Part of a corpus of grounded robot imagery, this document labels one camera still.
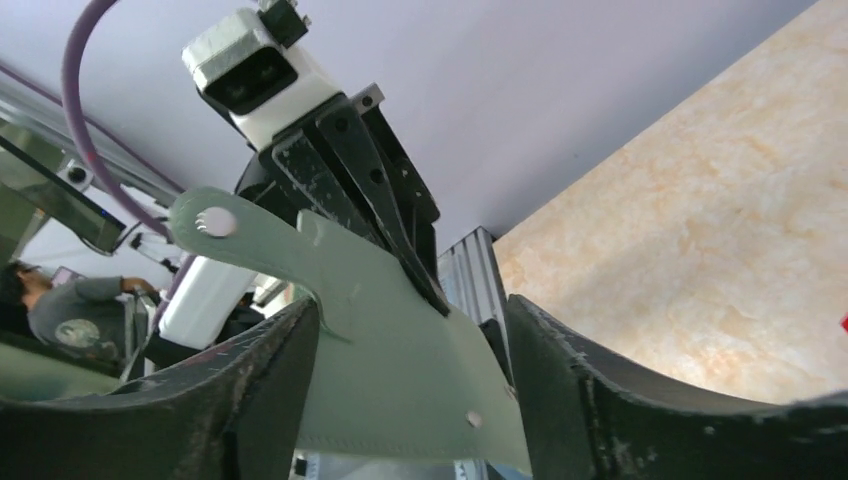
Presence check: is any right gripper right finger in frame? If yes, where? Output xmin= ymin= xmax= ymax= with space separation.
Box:
xmin=506 ymin=295 xmax=847 ymax=479

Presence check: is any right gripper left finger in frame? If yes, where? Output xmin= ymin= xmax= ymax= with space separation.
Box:
xmin=1 ymin=299 xmax=320 ymax=480

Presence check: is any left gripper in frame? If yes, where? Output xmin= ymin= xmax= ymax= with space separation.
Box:
xmin=235 ymin=99 xmax=450 ymax=316

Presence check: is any sage green card holder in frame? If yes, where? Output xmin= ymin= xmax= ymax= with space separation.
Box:
xmin=171 ymin=187 xmax=531 ymax=473

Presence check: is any person in grey shirt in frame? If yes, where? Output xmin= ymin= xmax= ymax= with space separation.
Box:
xmin=1 ymin=261 xmax=159 ymax=367

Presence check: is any black monitor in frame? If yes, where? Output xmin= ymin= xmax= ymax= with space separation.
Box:
xmin=1 ymin=120 xmax=126 ymax=255

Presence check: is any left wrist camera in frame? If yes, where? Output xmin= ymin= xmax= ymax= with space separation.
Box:
xmin=181 ymin=1 xmax=342 ymax=150

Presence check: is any aluminium frame rail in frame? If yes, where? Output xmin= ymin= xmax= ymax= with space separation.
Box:
xmin=437 ymin=227 xmax=513 ymax=385

